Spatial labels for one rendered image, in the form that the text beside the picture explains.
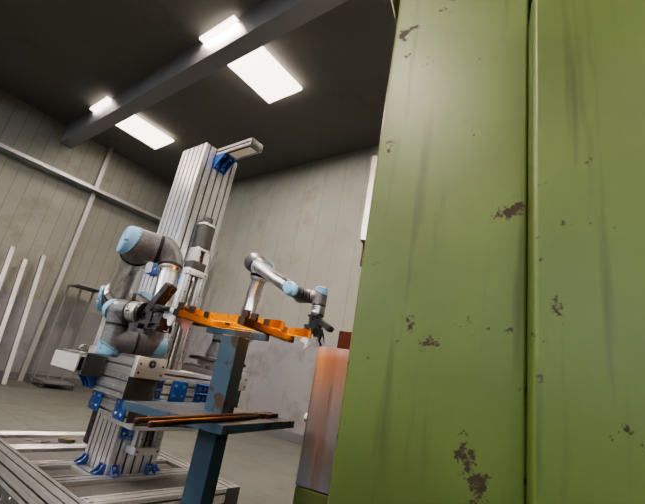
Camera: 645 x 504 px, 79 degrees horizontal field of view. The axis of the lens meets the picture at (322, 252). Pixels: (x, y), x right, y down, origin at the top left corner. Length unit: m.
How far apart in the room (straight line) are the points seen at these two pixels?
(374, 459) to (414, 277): 0.48
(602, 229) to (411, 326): 0.49
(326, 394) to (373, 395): 0.35
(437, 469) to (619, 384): 0.42
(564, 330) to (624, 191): 0.35
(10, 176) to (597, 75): 8.04
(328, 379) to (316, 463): 0.26
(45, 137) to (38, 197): 1.09
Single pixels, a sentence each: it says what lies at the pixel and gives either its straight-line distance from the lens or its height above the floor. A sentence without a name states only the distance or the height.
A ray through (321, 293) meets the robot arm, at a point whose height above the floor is 1.25.
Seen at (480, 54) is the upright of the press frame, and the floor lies 1.88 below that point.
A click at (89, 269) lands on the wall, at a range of 8.55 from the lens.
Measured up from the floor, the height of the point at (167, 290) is 0.99.
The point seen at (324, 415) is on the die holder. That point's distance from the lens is 1.41.
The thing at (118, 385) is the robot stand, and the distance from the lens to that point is 1.92.
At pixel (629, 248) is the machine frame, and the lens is 1.07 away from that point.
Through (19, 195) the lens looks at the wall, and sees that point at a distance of 8.33.
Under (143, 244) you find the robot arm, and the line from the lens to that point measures 1.65.
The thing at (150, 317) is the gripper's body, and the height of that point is 0.90.
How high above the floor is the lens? 0.79
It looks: 18 degrees up
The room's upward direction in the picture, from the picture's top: 10 degrees clockwise
